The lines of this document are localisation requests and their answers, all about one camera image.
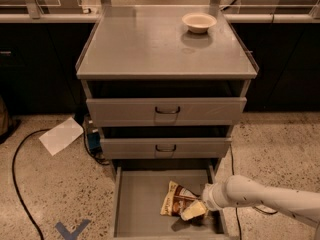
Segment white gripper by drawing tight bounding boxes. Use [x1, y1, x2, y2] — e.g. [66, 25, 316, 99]
[181, 184, 221, 221]

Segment brown chip bag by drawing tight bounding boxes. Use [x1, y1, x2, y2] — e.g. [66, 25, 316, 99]
[160, 181, 198, 216]

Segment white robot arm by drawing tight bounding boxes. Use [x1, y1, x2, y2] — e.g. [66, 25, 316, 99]
[181, 175, 320, 240]

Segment grey bottom drawer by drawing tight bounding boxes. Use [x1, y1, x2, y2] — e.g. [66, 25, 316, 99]
[110, 167, 230, 240]

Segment grey drawer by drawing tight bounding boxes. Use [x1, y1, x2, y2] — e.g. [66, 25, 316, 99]
[100, 138, 231, 159]
[87, 97, 246, 127]
[110, 167, 230, 240]

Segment grey middle drawer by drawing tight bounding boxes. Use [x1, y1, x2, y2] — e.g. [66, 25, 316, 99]
[100, 138, 231, 159]

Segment grey metal drawer cabinet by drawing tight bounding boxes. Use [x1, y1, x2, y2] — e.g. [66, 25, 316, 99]
[75, 4, 260, 172]

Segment grey top drawer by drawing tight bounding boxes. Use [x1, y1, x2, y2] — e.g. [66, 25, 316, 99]
[87, 97, 246, 127]

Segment blue power box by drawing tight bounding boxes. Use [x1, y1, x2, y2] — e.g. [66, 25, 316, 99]
[85, 117, 102, 154]

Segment blue tape floor mark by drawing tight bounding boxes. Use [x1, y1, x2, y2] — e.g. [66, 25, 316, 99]
[55, 219, 92, 240]

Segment white paper sheet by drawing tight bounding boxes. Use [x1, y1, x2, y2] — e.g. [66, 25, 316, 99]
[39, 117, 83, 156]

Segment white paper bowl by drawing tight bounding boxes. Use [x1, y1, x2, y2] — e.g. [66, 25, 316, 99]
[182, 13, 217, 34]

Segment black cable right floor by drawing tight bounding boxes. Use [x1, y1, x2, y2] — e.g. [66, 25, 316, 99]
[229, 143, 278, 240]

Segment black cable floor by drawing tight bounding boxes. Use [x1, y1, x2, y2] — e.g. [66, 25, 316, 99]
[11, 128, 52, 240]
[229, 143, 278, 240]

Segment black cable left floor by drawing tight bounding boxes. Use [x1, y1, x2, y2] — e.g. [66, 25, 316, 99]
[11, 128, 52, 240]

